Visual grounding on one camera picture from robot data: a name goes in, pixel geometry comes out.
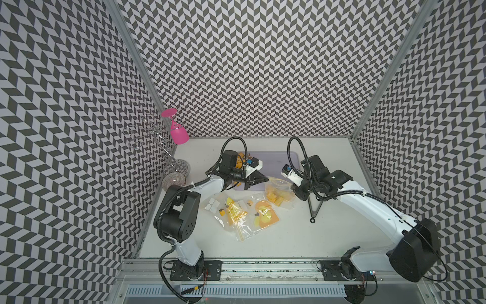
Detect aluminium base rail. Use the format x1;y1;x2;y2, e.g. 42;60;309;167
113;258;434;286

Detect clear printed bag pile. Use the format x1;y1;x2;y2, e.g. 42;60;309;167
201;192;280;242

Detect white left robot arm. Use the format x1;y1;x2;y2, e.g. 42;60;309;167
153;150;269;267

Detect lilac plastic tray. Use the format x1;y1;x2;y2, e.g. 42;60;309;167
233;151;302;191

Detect chrome glass drying rack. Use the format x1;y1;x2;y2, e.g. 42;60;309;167
122;114;191;179

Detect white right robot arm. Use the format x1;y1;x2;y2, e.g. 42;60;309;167
281;155;440;282

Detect pink upside-down wine glass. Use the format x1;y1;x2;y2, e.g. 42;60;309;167
160;108;189;145

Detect ribbed glass bowl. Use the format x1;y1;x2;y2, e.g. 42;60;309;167
161;172;186;191

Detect steel black-tipped tongs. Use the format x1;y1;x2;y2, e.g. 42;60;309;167
307;195;323;224

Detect clear resealable bag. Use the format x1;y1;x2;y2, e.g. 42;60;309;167
264;177;296;210

